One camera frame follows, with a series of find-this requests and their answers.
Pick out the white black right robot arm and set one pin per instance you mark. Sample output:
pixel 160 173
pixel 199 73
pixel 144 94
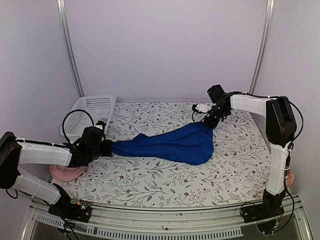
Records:
pixel 281 132

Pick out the blue towel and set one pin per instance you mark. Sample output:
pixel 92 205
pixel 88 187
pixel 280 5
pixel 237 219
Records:
pixel 191 144

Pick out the left aluminium frame post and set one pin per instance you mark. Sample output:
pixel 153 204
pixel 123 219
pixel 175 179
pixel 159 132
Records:
pixel 62 14

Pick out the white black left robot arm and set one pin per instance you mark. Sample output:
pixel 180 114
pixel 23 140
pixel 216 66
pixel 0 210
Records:
pixel 16 152

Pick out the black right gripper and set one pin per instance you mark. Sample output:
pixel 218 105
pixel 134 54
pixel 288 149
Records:
pixel 209 122

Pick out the white plastic basket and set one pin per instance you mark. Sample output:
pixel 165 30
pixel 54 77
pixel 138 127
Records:
pixel 87 111

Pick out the light green towel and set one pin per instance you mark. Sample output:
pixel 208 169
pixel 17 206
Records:
pixel 103 118

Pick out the right aluminium frame post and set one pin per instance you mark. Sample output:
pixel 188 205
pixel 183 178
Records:
pixel 268 18

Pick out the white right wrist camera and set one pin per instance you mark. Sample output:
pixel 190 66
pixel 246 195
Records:
pixel 201 108

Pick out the aluminium front rail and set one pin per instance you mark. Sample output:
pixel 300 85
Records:
pixel 224 222

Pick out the orange patterned round object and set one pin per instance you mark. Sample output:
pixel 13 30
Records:
pixel 290 178

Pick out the pink plate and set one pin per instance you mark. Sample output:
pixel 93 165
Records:
pixel 65 174

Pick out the aluminium frame post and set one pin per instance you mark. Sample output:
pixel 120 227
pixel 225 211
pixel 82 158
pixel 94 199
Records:
pixel 268 18
pixel 62 14

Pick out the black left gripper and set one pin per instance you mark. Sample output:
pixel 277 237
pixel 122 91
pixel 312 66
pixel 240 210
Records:
pixel 108 152

